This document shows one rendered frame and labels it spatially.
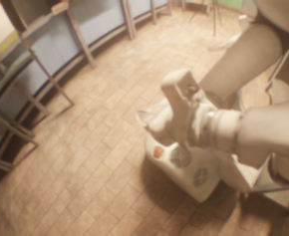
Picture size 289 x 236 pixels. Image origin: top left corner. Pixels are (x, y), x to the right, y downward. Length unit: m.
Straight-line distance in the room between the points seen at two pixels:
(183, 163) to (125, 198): 0.52
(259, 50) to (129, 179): 0.94
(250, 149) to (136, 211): 0.87
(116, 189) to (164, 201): 0.34
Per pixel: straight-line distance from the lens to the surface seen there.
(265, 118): 0.15
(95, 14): 1.70
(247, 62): 0.31
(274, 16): 0.24
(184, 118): 0.18
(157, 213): 0.95
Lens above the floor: 0.93
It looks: 60 degrees down
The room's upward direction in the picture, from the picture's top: 15 degrees counter-clockwise
